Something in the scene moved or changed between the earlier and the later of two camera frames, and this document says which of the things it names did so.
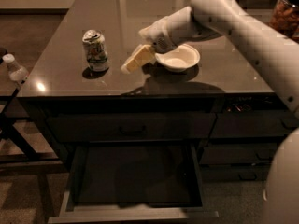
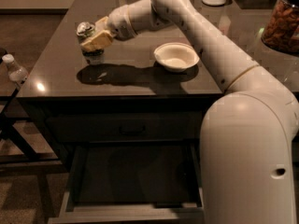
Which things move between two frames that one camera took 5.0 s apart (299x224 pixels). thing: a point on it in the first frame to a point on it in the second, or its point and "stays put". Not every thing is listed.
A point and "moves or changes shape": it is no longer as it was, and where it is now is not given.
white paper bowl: x=178 y=59 stays put
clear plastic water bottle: x=17 y=71 stays put
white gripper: x=158 y=36 to x=118 y=22
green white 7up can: x=94 y=45 moves or changes shape
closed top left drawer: x=134 y=127 stays put
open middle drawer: x=131 y=181 stays put
